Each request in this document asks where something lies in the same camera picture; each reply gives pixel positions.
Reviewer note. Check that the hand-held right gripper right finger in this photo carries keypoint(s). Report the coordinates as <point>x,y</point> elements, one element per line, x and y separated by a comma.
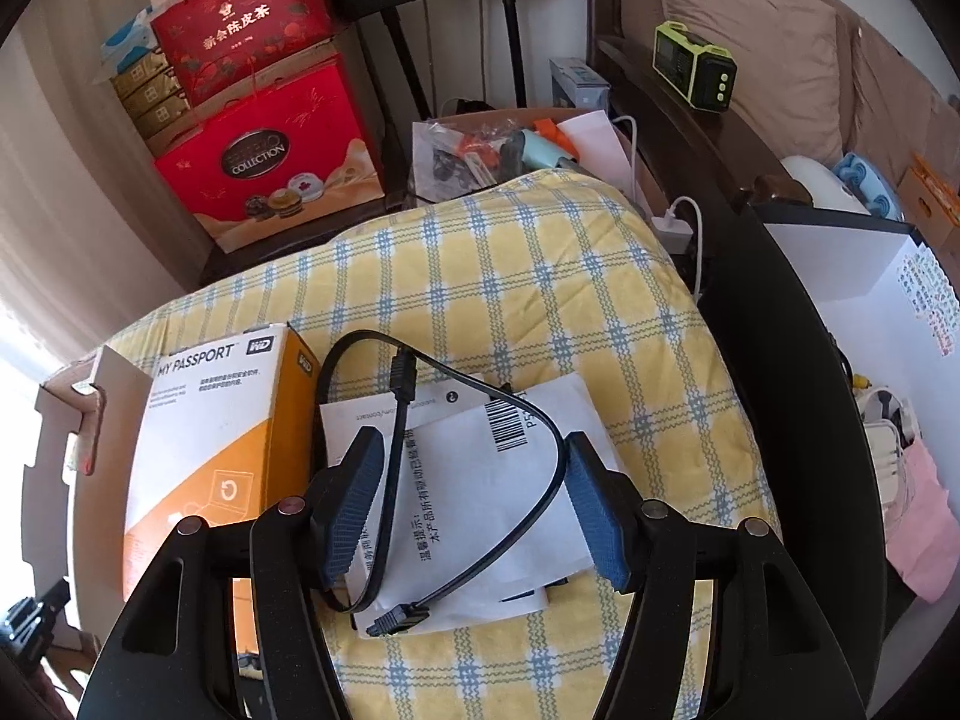
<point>592,517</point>

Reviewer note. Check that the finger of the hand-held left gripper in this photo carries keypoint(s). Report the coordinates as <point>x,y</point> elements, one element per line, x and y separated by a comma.
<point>34,626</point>

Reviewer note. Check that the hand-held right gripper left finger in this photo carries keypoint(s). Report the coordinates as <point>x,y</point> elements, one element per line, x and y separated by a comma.
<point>352,510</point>

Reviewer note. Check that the white barcode paper sheet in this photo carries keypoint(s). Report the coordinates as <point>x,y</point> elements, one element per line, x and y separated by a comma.
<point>540,465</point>

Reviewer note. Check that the white orange hard drive box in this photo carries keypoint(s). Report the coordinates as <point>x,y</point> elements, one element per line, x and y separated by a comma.
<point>210,420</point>

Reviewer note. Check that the cardboard tray box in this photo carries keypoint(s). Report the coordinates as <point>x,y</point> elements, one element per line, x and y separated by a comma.
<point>112,390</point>

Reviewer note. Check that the dark wooden side table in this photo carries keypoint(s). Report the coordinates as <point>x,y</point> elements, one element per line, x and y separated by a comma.
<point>300,259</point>

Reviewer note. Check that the pink cloth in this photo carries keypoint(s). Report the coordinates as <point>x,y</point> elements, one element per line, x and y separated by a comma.
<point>926,525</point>

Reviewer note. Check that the red chocolate gift bag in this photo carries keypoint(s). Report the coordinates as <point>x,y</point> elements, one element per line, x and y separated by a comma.
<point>225,187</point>

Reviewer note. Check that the white storage box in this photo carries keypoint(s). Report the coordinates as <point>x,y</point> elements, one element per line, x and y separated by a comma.
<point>862,277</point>

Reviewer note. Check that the clear plastic bag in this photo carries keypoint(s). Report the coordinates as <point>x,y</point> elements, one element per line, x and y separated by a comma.
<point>450,161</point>

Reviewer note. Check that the teal hand tool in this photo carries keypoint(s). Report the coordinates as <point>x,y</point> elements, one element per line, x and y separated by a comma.
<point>544,150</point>

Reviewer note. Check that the white rounded object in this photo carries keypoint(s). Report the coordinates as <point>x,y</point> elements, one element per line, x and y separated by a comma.
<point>817,184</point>

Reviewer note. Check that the brown cardboard box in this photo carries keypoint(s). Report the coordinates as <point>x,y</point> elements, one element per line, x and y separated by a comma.
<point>480,120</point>

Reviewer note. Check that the white sheer curtain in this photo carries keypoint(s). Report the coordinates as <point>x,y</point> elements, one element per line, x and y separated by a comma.
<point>45,202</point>

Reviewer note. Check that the light blue plastic object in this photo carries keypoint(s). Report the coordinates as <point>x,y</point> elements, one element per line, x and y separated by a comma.
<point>870,184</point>

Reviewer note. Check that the blue white carton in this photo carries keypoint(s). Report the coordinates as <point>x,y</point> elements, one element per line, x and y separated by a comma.
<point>577,82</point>

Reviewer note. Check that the green portable device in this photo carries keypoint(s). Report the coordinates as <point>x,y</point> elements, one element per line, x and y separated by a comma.
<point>694,67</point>

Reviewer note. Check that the orange cardboard carton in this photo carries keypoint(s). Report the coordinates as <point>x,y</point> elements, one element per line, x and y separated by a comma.
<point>930,195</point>

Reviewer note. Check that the black speaker stand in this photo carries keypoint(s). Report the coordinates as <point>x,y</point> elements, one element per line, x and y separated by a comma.
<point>512,45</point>

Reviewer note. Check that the red gift bag gold print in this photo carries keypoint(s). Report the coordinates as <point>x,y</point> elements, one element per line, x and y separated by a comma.
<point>240,37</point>

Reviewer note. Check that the brown pillow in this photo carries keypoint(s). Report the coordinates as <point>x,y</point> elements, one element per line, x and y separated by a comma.
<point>750,37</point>

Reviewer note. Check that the blue white tissue box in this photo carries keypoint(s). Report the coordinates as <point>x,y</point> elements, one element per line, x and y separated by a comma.
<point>127,41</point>

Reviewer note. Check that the dark wooden bed frame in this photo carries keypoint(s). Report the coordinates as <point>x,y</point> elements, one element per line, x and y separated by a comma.
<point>787,360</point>

